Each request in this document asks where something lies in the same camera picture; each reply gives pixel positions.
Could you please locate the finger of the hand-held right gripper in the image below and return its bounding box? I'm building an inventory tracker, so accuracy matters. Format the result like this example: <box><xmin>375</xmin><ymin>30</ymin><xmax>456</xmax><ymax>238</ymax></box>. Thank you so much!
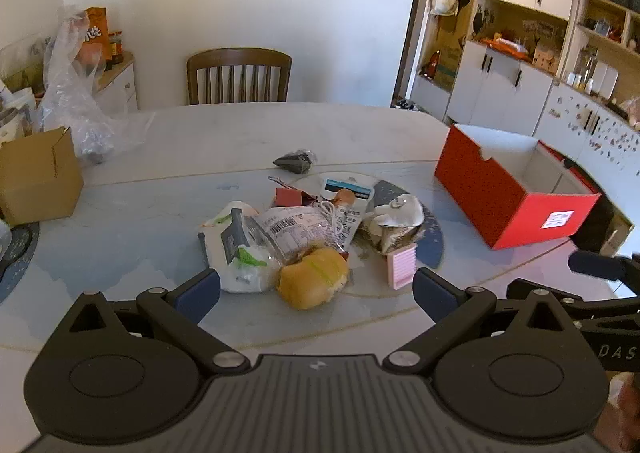
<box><xmin>506</xmin><ymin>278</ymin><xmax>640</xmax><ymax>330</ymax></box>
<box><xmin>568</xmin><ymin>251</ymin><xmax>640</xmax><ymax>284</ymax></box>

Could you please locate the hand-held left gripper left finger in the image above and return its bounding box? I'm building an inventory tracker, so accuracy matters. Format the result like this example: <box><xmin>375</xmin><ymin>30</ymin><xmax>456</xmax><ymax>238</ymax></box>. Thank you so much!
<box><xmin>47</xmin><ymin>268</ymin><xmax>251</xmax><ymax>377</ymax></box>

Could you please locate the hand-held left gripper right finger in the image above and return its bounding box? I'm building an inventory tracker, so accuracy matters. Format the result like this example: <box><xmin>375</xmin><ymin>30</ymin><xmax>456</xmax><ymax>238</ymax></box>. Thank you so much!
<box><xmin>382</xmin><ymin>267</ymin><xmax>585</xmax><ymax>377</ymax></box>

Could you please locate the white packet with green print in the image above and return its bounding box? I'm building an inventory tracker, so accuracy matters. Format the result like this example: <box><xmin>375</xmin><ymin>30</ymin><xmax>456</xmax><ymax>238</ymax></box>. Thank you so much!
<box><xmin>197</xmin><ymin>202</ymin><xmax>281</xmax><ymax>294</ymax></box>

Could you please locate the silver foil packet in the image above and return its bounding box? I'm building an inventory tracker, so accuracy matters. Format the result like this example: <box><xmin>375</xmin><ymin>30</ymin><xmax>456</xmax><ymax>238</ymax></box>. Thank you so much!
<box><xmin>357</xmin><ymin>220</ymin><xmax>426</xmax><ymax>255</ymax></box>

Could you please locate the clear bag with label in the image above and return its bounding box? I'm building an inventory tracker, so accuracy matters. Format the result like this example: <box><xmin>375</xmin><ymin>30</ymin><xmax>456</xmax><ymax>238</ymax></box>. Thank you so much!
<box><xmin>245</xmin><ymin>206</ymin><xmax>361</xmax><ymax>264</ymax></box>

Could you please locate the red cardboard box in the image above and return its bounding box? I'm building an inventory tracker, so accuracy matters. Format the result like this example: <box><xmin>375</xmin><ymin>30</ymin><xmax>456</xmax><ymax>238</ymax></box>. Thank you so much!
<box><xmin>434</xmin><ymin>123</ymin><xmax>602</xmax><ymax>251</ymax></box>

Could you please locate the white marble desktop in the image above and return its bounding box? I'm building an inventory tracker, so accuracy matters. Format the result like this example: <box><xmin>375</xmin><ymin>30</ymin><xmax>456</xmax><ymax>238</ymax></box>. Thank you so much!
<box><xmin>0</xmin><ymin>102</ymin><xmax>640</xmax><ymax>453</ymax></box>

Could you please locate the black chair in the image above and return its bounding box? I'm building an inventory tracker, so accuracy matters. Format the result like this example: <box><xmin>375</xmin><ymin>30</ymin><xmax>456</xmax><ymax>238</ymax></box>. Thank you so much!
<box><xmin>562</xmin><ymin>158</ymin><xmax>632</xmax><ymax>256</ymax></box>

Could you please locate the pink ribbed block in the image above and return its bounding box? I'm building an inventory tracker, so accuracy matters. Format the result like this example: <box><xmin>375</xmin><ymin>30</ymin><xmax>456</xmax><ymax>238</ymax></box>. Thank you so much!
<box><xmin>386</xmin><ymin>243</ymin><xmax>418</xmax><ymax>290</ymax></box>

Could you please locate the yellow plush bun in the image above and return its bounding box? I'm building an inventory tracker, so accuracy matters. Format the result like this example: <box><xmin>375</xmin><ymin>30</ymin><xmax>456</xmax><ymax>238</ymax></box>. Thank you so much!
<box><xmin>277</xmin><ymin>247</ymin><xmax>350</xmax><ymax>310</ymax></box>

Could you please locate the white calculator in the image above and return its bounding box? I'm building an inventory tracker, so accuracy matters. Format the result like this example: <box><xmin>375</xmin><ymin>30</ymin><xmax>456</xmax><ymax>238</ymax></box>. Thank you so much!
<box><xmin>318</xmin><ymin>177</ymin><xmax>376</xmax><ymax>214</ymax></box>

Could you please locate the pink binder clip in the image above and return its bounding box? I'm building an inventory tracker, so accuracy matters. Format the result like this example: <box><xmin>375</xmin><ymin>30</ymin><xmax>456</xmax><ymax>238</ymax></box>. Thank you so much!
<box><xmin>268</xmin><ymin>176</ymin><xmax>307</xmax><ymax>207</ymax></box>

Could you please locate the black triangular packet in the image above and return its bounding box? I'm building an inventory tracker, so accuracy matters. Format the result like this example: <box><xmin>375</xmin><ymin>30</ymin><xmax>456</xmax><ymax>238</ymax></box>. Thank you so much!
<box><xmin>273</xmin><ymin>149</ymin><xmax>318</xmax><ymax>170</ymax></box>

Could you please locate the white canister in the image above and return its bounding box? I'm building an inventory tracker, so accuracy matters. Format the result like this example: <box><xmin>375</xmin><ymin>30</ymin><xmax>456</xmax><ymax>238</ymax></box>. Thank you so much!
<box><xmin>592</xmin><ymin>60</ymin><xmax>621</xmax><ymax>99</ymax></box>

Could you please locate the brown cardboard box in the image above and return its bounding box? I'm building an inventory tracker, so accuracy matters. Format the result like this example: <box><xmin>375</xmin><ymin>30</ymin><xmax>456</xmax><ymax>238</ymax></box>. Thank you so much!
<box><xmin>0</xmin><ymin>126</ymin><xmax>85</xmax><ymax>227</ymax></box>

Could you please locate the wooden chair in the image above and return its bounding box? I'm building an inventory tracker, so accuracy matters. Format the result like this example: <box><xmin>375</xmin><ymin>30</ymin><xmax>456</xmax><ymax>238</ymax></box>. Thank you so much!
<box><xmin>186</xmin><ymin>48</ymin><xmax>293</xmax><ymax>106</ymax></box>

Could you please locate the white side cabinet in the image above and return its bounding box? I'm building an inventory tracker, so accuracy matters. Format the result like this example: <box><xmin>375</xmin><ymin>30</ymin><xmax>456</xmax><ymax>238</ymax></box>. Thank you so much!
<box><xmin>92</xmin><ymin>52</ymin><xmax>139</xmax><ymax>119</ymax></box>

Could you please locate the clear plastic bag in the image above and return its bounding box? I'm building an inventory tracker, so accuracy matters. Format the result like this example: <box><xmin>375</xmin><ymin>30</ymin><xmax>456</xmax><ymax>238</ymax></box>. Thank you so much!
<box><xmin>37</xmin><ymin>6</ymin><xmax>151</xmax><ymax>166</ymax></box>

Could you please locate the printed cardboard box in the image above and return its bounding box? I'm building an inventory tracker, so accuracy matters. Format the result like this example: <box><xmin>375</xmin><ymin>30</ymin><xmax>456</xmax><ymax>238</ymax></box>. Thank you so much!
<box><xmin>434</xmin><ymin>48</ymin><xmax>463</xmax><ymax>86</ymax></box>

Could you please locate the red bottle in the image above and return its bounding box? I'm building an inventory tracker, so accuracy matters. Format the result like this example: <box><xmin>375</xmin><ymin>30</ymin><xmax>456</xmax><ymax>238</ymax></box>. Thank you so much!
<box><xmin>422</xmin><ymin>50</ymin><xmax>443</xmax><ymax>79</ymax></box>

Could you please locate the orange packet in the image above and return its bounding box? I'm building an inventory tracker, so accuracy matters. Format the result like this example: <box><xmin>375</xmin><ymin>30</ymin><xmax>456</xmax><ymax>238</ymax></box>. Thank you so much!
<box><xmin>480</xmin><ymin>33</ymin><xmax>531</xmax><ymax>56</ymax></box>

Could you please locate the orange carton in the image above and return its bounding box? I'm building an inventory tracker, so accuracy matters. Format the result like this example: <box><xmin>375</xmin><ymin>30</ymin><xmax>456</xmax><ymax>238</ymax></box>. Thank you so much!
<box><xmin>82</xmin><ymin>6</ymin><xmax>112</xmax><ymax>65</ymax></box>

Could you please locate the white cable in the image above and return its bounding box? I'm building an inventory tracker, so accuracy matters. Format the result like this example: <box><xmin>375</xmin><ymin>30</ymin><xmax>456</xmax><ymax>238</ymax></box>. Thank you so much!
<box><xmin>317</xmin><ymin>200</ymin><xmax>351</xmax><ymax>249</ymax></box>

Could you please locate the large white wall cabinet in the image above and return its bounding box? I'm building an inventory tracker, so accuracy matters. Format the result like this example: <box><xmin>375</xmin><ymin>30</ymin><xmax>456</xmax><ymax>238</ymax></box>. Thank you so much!
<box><xmin>390</xmin><ymin>0</ymin><xmax>640</xmax><ymax>254</ymax></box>

